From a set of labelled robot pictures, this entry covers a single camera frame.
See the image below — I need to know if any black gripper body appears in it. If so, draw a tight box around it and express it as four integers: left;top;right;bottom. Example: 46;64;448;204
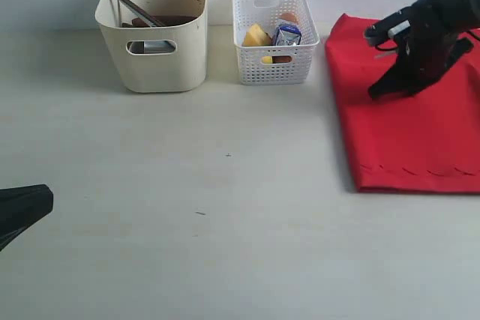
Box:
393;29;473;84

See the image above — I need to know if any red table cloth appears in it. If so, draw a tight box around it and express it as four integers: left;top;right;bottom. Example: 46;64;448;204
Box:
325;14;479;193

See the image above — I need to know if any blue white milk carton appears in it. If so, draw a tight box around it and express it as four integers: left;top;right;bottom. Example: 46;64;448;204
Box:
272;22;302;46

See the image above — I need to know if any orange fried chicken nugget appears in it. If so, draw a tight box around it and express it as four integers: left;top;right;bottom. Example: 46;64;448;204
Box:
273;55;292;64

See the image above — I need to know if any brown egg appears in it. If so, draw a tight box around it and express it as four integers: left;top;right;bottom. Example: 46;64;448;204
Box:
278;13;299;25

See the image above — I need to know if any yellow lemon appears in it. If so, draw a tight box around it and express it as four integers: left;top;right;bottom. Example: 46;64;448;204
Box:
262;56;273;64

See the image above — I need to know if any yellow cheese wedge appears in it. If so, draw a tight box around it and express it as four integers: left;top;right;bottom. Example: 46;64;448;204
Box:
242;23;272;47

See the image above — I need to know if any stainless steel cup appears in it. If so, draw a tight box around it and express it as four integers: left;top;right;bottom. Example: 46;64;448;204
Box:
127;40;176;55

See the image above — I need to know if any brown wooden plate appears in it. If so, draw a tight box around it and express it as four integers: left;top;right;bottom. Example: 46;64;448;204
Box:
131;16;196;28

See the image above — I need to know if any brown wooden spoon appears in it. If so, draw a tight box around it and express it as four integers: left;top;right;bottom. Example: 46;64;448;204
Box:
121;22;149;28

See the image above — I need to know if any silver table knife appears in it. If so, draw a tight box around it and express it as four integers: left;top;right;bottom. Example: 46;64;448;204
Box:
109;0;122;27

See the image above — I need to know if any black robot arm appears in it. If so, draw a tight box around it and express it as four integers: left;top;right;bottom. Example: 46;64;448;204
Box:
1;0;479;247

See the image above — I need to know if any white perforated plastic basket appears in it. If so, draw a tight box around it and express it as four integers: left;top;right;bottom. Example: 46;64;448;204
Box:
232;0;320;85

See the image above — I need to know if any cream plastic bin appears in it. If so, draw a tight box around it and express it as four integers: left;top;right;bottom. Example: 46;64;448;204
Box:
94;0;208;93

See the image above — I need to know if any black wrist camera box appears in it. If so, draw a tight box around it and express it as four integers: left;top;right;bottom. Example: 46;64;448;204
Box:
364;7;410;46

